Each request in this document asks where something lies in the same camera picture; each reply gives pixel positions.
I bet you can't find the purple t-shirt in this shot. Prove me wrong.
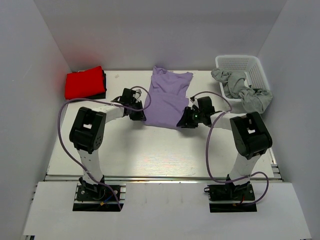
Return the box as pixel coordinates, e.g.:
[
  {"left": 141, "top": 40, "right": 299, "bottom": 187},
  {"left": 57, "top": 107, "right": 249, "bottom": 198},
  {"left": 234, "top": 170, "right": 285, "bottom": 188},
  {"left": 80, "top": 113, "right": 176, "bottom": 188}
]
[{"left": 144, "top": 66, "right": 194, "bottom": 129}]

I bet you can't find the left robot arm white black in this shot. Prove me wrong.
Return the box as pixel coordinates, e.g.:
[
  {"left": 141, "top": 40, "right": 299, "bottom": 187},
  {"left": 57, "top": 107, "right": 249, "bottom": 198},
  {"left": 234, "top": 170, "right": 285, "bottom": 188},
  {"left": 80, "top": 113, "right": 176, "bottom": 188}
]
[{"left": 69, "top": 87, "right": 146, "bottom": 192}]

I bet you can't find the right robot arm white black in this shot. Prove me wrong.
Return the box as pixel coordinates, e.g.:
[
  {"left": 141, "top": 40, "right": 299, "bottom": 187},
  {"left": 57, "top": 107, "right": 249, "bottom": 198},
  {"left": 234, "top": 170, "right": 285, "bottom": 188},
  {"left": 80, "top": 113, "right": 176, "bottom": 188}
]
[{"left": 176, "top": 96, "right": 273, "bottom": 186}]

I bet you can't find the black folded t-shirt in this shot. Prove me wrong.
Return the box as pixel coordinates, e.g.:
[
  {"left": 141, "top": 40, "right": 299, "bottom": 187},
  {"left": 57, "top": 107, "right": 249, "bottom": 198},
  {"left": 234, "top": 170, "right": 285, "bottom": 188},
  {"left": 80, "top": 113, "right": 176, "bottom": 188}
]
[{"left": 67, "top": 70, "right": 108, "bottom": 103}]

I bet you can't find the grey t-shirt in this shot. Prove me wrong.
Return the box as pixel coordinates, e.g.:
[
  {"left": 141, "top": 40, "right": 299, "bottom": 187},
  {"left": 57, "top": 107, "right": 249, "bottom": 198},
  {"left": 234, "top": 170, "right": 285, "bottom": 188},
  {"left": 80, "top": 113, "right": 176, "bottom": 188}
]
[{"left": 215, "top": 68, "right": 273, "bottom": 114}]

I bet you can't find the red folded t-shirt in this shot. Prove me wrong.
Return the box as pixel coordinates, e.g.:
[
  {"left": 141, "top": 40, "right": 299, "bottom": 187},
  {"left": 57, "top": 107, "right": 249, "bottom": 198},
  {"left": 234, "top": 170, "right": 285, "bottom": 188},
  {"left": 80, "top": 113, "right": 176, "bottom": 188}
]
[{"left": 64, "top": 65, "right": 106, "bottom": 100}]

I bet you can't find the white plastic basket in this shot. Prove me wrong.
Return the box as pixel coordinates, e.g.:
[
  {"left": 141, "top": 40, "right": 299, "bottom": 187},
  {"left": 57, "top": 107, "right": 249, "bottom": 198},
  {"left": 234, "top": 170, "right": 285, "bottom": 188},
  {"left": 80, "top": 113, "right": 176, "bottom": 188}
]
[{"left": 211, "top": 55, "right": 271, "bottom": 92}]

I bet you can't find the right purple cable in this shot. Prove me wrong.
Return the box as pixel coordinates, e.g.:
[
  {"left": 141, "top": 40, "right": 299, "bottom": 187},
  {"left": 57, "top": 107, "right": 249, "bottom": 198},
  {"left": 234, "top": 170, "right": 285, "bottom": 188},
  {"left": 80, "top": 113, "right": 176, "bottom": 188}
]
[{"left": 189, "top": 91, "right": 270, "bottom": 207}]

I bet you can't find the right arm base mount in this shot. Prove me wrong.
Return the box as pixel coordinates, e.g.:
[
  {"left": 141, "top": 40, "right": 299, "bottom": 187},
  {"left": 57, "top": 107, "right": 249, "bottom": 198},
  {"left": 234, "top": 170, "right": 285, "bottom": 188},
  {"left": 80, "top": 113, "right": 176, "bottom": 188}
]
[{"left": 203, "top": 182, "right": 257, "bottom": 213}]

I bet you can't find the aluminium rail table edge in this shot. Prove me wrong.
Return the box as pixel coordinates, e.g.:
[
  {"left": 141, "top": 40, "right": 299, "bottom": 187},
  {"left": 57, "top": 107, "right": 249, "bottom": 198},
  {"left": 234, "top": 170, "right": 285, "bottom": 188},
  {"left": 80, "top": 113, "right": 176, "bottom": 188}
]
[{"left": 44, "top": 163, "right": 284, "bottom": 182}]

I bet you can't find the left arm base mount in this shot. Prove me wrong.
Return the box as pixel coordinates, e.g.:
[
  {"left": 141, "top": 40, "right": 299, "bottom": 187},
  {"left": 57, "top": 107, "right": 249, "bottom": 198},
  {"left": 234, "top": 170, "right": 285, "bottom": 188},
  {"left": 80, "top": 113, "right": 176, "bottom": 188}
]
[{"left": 72, "top": 184, "right": 121, "bottom": 212}]

